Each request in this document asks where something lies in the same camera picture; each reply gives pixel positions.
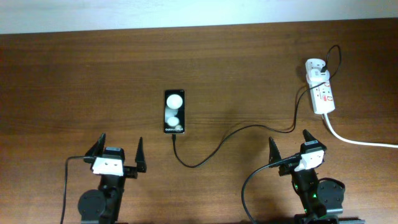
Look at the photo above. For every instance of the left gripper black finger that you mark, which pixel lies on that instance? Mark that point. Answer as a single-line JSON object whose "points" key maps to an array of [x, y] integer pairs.
{"points": [[141, 165], [96, 150]]}

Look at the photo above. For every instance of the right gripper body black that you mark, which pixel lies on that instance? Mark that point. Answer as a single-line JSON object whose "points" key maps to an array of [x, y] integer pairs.
{"points": [[288, 168]]}

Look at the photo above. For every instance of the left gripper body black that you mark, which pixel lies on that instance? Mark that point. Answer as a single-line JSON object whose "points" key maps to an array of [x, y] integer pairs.
{"points": [[129, 170]]}

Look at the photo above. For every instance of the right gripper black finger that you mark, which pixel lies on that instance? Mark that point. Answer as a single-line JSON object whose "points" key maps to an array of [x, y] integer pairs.
{"points": [[274, 154], [309, 139]]}

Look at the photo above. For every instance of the black smartphone with white circles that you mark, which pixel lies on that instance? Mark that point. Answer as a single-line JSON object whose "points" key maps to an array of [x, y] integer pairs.
{"points": [[174, 111]]}

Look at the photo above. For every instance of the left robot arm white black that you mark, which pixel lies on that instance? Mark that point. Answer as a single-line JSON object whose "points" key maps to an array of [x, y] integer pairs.
{"points": [[102, 205]]}

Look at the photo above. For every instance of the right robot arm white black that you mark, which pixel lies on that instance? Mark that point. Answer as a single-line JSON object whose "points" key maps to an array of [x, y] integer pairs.
{"points": [[321, 198]]}

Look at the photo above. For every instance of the white power strip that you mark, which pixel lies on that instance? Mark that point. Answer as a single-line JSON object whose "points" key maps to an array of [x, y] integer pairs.
{"points": [[321, 94]]}

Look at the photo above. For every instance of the white usb wall charger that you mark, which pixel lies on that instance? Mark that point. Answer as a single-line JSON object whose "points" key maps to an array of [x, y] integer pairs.
{"points": [[315, 76]]}

